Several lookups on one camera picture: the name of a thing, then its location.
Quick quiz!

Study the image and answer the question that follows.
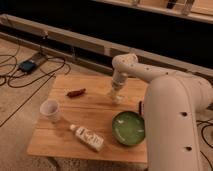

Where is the black floor cable left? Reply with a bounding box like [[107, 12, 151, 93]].
[[0, 43, 72, 128]]

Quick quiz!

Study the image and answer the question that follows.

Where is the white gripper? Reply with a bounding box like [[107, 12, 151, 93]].
[[110, 71, 128, 99]]

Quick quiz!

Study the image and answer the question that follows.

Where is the white plastic cup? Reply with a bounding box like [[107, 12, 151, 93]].
[[40, 99, 60, 122]]

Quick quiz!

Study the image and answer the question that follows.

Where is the blue power adapter box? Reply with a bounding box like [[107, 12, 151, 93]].
[[18, 60, 36, 73]]

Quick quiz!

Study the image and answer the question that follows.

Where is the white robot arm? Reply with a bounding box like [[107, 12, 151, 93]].
[[111, 53, 213, 171]]

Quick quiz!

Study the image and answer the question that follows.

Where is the black floor cable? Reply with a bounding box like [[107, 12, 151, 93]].
[[196, 117, 213, 168], [0, 43, 72, 128]]

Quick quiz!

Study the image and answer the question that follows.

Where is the wooden table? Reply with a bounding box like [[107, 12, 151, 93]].
[[27, 75, 147, 163]]

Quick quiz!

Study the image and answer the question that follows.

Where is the black floor cable right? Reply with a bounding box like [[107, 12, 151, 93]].
[[196, 117, 213, 168]]

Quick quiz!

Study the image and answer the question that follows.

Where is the white sponge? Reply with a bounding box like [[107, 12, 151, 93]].
[[109, 94, 124, 104]]

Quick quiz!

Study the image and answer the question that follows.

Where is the white labelled bottle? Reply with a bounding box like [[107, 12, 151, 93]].
[[70, 124, 104, 152]]

